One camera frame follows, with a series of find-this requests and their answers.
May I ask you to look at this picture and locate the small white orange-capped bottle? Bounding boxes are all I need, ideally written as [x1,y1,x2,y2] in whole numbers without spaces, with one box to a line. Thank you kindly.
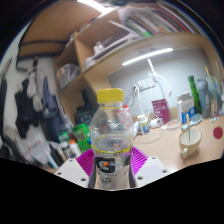
[68,139,83,159]

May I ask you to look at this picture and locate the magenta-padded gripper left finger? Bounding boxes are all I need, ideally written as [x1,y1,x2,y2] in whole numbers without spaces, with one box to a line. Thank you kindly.
[54,148,96,189]

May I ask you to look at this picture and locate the white stirring stick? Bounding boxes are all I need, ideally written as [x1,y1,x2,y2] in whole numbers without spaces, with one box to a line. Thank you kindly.
[185,113,192,141]

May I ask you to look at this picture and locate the clear yellow-capped drink bottle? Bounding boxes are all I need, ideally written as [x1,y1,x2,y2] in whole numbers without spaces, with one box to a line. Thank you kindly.
[87,87,135,191]

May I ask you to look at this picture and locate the tall green bottle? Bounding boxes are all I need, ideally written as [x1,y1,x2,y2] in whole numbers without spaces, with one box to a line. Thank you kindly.
[187,75,202,115]

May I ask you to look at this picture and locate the magenta box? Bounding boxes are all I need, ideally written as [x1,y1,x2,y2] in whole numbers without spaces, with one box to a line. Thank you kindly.
[151,98,171,125]

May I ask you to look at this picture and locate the flat round red coaster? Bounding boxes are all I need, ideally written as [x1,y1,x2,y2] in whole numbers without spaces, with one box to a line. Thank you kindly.
[212,126,224,140]

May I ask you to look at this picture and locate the wooden shelf unit with books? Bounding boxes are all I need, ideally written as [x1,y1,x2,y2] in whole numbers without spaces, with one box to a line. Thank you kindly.
[53,0,219,125]

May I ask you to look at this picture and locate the green plastic canister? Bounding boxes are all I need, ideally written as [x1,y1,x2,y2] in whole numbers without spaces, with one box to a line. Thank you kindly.
[72,123,92,153]

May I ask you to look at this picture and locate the light blue flat case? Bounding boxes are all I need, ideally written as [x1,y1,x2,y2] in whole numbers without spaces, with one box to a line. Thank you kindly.
[181,112,203,131]

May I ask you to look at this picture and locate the under-shelf light strip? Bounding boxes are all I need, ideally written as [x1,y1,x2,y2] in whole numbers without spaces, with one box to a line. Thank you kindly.
[121,47,175,67]

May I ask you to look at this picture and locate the white wall power strip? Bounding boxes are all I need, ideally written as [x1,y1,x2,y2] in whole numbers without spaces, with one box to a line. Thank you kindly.
[132,77,156,92]

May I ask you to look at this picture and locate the white cable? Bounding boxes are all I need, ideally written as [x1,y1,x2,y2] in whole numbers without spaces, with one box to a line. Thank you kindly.
[132,58,174,135]

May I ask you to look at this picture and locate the white and blue carton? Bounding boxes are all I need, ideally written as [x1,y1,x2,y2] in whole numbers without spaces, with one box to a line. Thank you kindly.
[176,91,197,125]

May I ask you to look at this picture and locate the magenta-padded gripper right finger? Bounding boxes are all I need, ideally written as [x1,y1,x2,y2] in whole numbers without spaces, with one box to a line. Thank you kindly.
[130,146,172,188]

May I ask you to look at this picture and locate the dark hanging clothes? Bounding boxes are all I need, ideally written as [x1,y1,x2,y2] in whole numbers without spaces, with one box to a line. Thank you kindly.
[13,56,64,141]

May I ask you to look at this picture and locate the small white blue-labelled bottle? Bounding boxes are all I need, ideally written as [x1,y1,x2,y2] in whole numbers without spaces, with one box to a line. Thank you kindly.
[138,114,151,135]

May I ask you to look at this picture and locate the grey spray bottle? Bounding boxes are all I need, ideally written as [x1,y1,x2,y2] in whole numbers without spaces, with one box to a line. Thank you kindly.
[196,78,212,120]

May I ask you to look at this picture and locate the cream ceramic mug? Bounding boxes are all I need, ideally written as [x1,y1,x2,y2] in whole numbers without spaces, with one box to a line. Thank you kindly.
[178,127,203,159]

